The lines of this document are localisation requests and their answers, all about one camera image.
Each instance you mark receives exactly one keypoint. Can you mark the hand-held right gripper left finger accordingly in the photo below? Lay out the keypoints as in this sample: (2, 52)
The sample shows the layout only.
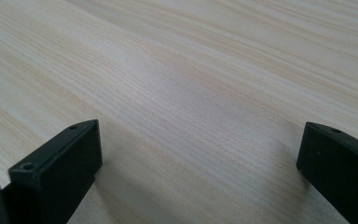
(59, 174)

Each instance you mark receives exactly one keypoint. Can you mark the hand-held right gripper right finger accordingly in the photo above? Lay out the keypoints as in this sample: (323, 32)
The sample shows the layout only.
(338, 168)

